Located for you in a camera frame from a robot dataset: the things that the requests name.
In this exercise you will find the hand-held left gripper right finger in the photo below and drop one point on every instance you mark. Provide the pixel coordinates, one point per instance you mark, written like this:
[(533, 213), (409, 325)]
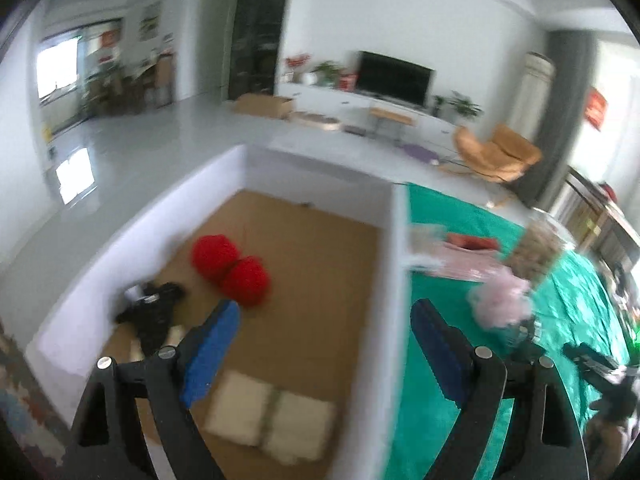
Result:
[(440, 360)]

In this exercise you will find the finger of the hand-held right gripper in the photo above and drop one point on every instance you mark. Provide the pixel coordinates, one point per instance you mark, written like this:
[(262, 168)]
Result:
[(525, 342), (590, 357)]

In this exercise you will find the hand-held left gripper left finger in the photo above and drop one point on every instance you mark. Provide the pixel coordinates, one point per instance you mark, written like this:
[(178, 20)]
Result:
[(210, 355)]

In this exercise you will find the pink mesh bath pouf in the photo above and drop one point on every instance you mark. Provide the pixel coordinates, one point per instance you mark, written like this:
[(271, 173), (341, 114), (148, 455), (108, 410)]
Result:
[(500, 297)]

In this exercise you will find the red yarn ball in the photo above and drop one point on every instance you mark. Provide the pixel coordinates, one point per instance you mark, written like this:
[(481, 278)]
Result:
[(247, 280), (212, 257)]

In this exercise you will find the beige sponge pair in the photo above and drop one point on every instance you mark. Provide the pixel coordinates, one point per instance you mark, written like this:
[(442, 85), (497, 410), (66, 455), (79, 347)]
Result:
[(295, 420)]

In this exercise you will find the red snack packet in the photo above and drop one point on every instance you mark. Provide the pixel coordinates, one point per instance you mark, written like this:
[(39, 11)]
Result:
[(472, 241)]

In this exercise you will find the white cardboard box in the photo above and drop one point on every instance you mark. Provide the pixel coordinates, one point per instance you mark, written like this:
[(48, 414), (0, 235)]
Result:
[(310, 280)]

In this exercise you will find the person's right forearm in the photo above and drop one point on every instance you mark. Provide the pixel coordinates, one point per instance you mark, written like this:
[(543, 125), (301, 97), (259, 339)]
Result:
[(607, 442)]

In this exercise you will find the green velvet tablecloth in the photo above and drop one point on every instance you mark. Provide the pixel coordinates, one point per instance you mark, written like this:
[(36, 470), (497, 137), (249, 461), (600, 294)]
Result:
[(435, 280)]

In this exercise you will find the clear plastic snack jar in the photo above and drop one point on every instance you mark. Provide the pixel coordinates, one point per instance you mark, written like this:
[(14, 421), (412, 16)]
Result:
[(537, 255)]

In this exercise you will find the pink packaged cloth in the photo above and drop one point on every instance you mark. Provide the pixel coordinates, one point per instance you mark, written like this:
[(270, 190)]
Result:
[(460, 265)]

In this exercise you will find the wooden slatted rack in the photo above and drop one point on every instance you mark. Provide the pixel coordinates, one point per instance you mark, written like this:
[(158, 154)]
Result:
[(595, 220)]

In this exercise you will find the orange lounge chair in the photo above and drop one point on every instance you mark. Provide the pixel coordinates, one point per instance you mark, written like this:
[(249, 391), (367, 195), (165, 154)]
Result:
[(495, 157)]

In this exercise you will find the patterned rug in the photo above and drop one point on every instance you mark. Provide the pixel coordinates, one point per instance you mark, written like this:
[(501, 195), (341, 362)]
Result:
[(25, 400)]

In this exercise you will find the purple floor mat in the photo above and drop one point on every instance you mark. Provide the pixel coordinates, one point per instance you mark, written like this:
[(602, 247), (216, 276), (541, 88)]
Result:
[(419, 152)]

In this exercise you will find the grey curtain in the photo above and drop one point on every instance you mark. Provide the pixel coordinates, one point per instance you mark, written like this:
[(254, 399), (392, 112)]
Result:
[(565, 110)]

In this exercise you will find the large green potted plant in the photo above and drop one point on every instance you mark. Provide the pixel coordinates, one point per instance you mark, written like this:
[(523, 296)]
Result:
[(465, 105)]

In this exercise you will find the wooden stool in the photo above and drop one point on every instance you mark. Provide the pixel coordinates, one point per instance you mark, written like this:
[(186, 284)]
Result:
[(392, 116)]

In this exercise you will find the standing air conditioner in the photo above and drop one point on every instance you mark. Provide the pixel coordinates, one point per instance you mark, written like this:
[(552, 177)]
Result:
[(535, 90)]

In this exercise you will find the small plant in dark pot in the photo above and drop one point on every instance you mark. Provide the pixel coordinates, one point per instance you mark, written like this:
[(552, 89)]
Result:
[(438, 105)]

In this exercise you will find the brown cardboard box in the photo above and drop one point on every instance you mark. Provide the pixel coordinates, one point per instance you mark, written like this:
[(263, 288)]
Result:
[(262, 106)]

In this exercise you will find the white tv cabinet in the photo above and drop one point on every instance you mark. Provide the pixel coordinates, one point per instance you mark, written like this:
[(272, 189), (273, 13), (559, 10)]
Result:
[(340, 102)]

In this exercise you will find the wooden dining chair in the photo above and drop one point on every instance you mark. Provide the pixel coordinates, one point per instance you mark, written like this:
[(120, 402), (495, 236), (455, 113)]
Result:
[(164, 77)]

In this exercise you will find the black television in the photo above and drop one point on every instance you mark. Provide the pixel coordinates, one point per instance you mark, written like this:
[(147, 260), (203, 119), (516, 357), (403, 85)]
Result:
[(395, 80)]

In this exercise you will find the white round lamp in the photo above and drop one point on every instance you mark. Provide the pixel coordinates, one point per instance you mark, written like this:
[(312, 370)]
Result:
[(310, 79)]

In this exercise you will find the red flowers in vase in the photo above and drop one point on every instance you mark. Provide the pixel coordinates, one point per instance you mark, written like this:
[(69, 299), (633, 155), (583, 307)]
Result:
[(297, 65)]

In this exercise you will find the green and red houseplant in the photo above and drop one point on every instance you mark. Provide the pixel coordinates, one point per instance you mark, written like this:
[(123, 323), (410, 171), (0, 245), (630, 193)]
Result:
[(327, 72)]

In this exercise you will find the dark glass cabinet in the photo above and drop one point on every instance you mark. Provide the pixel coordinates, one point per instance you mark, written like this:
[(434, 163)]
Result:
[(260, 30)]

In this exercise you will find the red wall hanging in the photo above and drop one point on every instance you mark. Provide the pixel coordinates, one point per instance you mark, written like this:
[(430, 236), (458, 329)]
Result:
[(596, 107)]

